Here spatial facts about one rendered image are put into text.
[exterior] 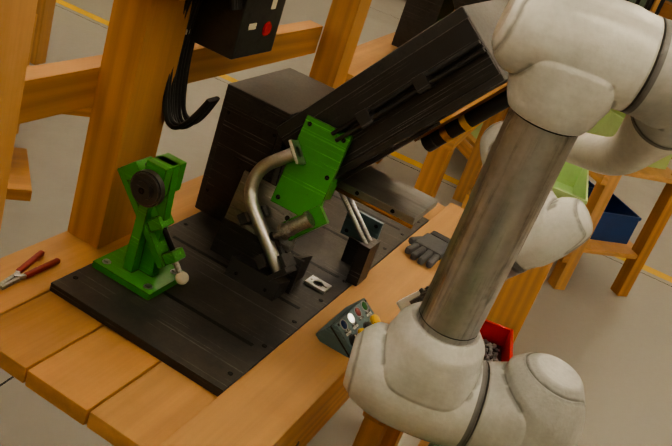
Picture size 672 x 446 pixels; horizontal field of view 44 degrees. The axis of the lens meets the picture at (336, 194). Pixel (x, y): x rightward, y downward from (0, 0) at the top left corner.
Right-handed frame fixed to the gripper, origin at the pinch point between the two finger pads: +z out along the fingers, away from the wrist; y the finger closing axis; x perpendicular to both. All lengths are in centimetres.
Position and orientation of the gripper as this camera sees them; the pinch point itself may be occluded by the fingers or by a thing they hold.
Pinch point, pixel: (413, 301)
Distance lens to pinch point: 179.4
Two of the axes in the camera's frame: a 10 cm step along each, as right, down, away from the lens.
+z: -7.3, 4.6, 5.1
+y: 4.3, -2.6, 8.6
